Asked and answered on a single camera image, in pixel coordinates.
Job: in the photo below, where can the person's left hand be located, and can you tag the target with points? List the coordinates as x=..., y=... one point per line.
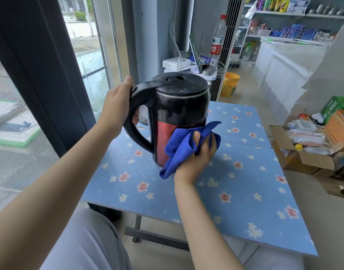
x=114, y=106

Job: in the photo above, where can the person's right hand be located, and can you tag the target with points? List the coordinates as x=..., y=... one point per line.
x=194, y=165

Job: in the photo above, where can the person's left thumb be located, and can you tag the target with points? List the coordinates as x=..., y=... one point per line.
x=129, y=82

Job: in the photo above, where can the person's right thumb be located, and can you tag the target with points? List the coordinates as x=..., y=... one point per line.
x=197, y=141

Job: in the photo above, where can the blue microfibre cloth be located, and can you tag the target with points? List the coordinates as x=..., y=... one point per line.
x=179, y=149

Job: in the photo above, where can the red and black electric kettle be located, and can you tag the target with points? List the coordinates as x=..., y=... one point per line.
x=180, y=109

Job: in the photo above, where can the person's left forearm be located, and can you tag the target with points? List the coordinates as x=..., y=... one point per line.
x=48, y=191

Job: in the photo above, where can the person's right forearm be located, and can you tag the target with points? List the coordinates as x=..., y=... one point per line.
x=201, y=222

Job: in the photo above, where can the white router box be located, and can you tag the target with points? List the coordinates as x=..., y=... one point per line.
x=176, y=63

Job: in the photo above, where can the blue floral folding table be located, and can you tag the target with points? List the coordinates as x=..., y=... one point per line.
x=239, y=188

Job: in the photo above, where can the yellow plastic bucket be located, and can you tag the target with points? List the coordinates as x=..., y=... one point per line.
x=230, y=84

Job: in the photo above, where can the green framed tablet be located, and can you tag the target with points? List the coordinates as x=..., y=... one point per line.
x=194, y=53

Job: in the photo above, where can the clear plastic water bottle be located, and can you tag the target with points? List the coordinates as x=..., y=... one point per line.
x=218, y=42

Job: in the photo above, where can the open cardboard box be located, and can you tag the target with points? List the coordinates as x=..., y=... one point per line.
x=298, y=158

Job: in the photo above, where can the pile of white packets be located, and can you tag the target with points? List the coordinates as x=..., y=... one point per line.
x=309, y=137

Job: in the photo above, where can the white standing air conditioner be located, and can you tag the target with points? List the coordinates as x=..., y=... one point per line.
x=231, y=30

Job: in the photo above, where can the white shop counter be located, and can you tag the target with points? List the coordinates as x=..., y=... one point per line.
x=284, y=61

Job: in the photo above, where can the flat cardboard box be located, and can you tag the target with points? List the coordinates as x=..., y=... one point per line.
x=333, y=179

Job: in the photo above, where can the green cardboard box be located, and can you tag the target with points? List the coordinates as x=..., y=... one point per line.
x=336, y=108

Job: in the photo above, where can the person's white trousers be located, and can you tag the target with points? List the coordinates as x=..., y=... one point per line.
x=87, y=241

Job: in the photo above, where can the white draped sheet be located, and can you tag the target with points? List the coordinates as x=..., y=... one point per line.
x=332, y=75

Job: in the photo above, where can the shelf of packaged goods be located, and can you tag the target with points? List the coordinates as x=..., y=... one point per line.
x=295, y=19

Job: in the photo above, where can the dark window frame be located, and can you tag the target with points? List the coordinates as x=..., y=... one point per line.
x=39, y=67

